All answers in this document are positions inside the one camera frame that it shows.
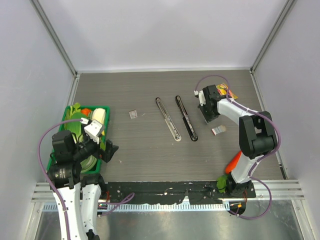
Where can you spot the white slotted cable duct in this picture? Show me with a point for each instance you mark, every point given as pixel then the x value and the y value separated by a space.
pixel 183 207

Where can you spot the green plastic tray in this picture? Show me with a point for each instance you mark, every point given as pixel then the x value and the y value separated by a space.
pixel 92 165

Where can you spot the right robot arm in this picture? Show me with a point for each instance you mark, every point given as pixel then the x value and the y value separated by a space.
pixel 256 134

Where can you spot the small orange toy vegetable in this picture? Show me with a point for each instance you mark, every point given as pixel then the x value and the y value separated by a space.
pixel 86 111

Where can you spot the yellow white toy cabbage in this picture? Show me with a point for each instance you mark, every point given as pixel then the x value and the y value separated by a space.
pixel 99 114

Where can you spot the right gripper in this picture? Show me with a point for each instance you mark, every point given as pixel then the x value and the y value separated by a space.
pixel 208 118

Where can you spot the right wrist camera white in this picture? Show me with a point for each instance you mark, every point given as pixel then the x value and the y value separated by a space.
pixel 201 97

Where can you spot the orange toy carrot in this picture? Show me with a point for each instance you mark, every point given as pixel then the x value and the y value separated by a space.
pixel 233 163

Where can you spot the orange candy bag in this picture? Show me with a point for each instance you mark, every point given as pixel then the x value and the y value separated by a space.
pixel 223 89

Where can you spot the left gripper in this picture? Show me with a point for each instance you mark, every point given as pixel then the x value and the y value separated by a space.
pixel 106 154

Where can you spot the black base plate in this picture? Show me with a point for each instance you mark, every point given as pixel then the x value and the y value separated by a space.
pixel 172 192

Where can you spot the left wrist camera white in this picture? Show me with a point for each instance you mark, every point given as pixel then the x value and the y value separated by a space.
pixel 93 129

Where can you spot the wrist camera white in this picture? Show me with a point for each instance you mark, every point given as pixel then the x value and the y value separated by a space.
pixel 93 129
pixel 201 97

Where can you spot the red white staple box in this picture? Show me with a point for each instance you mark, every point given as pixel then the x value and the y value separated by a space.
pixel 133 114

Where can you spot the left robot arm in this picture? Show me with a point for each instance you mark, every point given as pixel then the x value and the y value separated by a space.
pixel 77 197

